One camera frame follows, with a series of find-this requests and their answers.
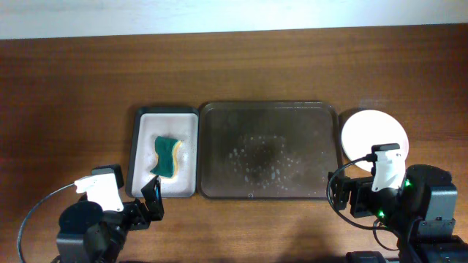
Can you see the large brown tray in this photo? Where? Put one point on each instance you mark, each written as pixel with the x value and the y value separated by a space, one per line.
pixel 267 150

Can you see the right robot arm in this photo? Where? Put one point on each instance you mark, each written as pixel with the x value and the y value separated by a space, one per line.
pixel 420 213

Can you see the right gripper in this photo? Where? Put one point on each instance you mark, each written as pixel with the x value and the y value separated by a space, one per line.
pixel 360 187

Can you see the small pink sponge tray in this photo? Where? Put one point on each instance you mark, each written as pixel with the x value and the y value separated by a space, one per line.
pixel 178 123

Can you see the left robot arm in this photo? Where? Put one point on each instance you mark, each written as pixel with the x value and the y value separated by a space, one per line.
pixel 90 234

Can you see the white plate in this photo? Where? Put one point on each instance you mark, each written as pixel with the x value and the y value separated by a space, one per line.
pixel 366 128

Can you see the green yellow sponge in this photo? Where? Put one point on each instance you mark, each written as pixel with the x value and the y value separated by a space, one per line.
pixel 166 150

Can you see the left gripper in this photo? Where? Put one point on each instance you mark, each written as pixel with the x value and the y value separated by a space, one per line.
pixel 144 218

